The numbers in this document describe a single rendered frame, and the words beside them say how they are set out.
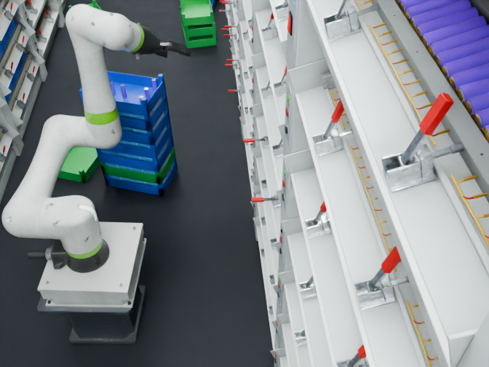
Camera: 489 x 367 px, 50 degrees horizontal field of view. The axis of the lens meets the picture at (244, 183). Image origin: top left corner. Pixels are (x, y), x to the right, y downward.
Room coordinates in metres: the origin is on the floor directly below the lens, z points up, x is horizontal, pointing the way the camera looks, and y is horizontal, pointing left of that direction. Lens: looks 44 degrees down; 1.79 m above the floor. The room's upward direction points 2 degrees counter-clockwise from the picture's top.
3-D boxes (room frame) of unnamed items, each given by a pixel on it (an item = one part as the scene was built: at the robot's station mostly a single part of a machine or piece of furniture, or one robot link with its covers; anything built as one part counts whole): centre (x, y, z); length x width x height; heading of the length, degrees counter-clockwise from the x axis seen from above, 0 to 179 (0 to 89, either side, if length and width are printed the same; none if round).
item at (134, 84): (1.89, 0.51, 0.52); 0.30 x 0.20 x 0.08; 73
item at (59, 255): (1.10, 0.60, 0.41); 0.26 x 0.15 x 0.06; 92
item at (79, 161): (2.03, 0.84, 0.04); 0.30 x 0.20 x 0.08; 162
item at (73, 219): (1.11, 0.55, 0.53); 0.16 x 0.13 x 0.19; 86
